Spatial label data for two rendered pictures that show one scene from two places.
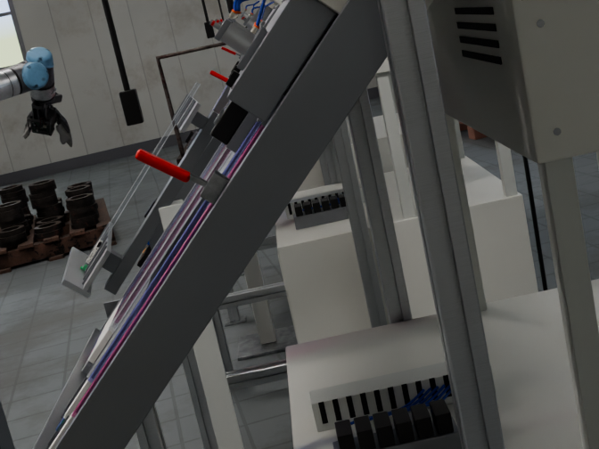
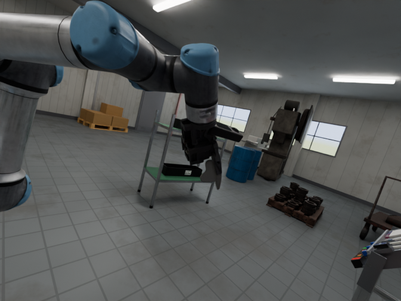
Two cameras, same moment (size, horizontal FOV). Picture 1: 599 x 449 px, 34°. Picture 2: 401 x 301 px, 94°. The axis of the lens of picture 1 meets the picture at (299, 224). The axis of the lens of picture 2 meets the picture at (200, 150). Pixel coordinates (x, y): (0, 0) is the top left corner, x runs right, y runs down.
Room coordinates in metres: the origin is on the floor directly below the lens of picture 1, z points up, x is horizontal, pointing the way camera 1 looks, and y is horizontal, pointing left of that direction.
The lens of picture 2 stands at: (2.70, 0.31, 1.09)
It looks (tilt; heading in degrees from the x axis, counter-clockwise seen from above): 8 degrees down; 50
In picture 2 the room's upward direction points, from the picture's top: 16 degrees clockwise
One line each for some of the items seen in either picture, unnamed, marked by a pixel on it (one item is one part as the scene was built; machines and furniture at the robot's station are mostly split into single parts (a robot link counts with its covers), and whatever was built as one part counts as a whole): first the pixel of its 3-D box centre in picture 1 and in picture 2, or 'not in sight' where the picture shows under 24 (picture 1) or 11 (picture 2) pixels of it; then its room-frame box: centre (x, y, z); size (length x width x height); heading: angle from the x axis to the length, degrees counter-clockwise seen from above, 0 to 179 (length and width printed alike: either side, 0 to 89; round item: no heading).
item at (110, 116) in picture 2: not in sight; (105, 116); (4.16, 7.62, 0.42); 1.49 x 1.14 x 0.83; 9
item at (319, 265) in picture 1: (401, 295); not in sight; (2.77, -0.25, 0.31); 0.70 x 0.65 x 0.62; 0
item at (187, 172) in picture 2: not in sight; (181, 169); (4.14, 2.31, 0.41); 0.57 x 0.17 x 0.11; 0
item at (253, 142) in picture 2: not in sight; (253, 151); (8.67, 4.44, 0.56); 2.47 x 0.60 x 1.13; 9
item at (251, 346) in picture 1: (246, 246); not in sight; (3.49, 0.21, 0.39); 0.24 x 0.24 x 0.78; 0
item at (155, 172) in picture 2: not in sight; (184, 160); (4.14, 2.31, 0.55); 0.91 x 0.46 x 1.10; 0
